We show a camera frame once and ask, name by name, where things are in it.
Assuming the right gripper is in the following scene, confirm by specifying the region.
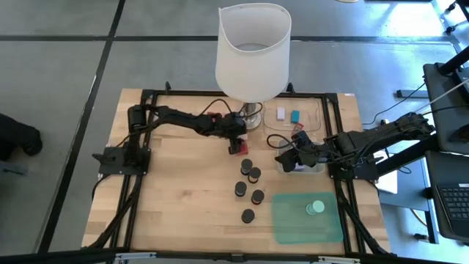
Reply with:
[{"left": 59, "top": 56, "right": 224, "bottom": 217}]
[{"left": 275, "top": 131, "right": 330, "bottom": 173}]

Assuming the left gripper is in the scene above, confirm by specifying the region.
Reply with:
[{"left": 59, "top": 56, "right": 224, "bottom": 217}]
[{"left": 218, "top": 111, "right": 248, "bottom": 155}]

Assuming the black hourglass purple sand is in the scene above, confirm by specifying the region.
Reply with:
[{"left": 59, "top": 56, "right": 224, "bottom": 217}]
[{"left": 240, "top": 158, "right": 254, "bottom": 176}]

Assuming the black hourglass orange sand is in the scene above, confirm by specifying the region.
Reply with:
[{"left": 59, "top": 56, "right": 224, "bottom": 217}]
[{"left": 248, "top": 166, "right": 262, "bottom": 184}]

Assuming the black hourglass blue sand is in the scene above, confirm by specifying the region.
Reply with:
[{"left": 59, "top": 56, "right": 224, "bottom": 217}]
[{"left": 234, "top": 180, "right": 248, "bottom": 198}]

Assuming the black hourglass red sand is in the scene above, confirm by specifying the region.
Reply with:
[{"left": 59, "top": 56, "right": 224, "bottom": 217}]
[{"left": 251, "top": 188, "right": 265, "bottom": 206}]

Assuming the mint green hourglass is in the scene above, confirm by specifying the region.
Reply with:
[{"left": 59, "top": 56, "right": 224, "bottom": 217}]
[{"left": 305, "top": 199, "right": 326, "bottom": 216}]

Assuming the small clear container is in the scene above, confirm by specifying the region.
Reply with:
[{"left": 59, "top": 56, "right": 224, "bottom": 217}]
[{"left": 276, "top": 140, "right": 326, "bottom": 176}]

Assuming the clear plastic tray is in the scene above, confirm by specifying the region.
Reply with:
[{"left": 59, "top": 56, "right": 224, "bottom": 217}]
[{"left": 262, "top": 95, "right": 323, "bottom": 139}]

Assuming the green translucent tray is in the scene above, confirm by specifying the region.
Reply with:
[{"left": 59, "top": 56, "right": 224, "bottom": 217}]
[{"left": 271, "top": 191, "right": 344, "bottom": 246}]

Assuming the table lamp white shade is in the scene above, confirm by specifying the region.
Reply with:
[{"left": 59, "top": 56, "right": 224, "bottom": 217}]
[{"left": 215, "top": 2, "right": 293, "bottom": 132}]

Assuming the white box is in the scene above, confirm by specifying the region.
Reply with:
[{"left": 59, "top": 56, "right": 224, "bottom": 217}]
[{"left": 373, "top": 149, "right": 399, "bottom": 195}]

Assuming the black front crossbar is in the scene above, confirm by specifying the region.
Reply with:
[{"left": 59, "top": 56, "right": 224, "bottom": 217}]
[{"left": 0, "top": 247, "right": 469, "bottom": 264}]

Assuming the grey floor bar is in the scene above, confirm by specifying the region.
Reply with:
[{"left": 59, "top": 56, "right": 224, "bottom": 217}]
[{"left": 396, "top": 89, "right": 429, "bottom": 99}]

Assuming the black side stand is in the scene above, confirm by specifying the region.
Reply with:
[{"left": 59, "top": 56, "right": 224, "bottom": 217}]
[{"left": 377, "top": 45, "right": 469, "bottom": 177}]

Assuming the black computer mouse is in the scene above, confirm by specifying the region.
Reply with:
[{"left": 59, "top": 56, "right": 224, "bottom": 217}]
[{"left": 448, "top": 123, "right": 469, "bottom": 144}]

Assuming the black laptop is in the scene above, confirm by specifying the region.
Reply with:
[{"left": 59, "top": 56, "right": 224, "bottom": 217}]
[{"left": 426, "top": 149, "right": 469, "bottom": 243}]

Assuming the person's foot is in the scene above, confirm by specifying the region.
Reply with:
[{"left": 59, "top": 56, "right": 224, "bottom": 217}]
[{"left": 0, "top": 112, "right": 43, "bottom": 162}]

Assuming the grey chair leg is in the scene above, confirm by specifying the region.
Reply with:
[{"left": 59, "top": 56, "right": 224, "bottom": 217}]
[{"left": 0, "top": 163, "right": 29, "bottom": 176}]

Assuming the black aluminium table frame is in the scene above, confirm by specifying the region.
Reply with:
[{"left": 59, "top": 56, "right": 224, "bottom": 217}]
[{"left": 82, "top": 82, "right": 391, "bottom": 257}]

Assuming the black floor cable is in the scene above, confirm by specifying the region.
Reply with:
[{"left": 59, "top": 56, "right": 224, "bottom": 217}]
[{"left": 362, "top": 82, "right": 428, "bottom": 126}]

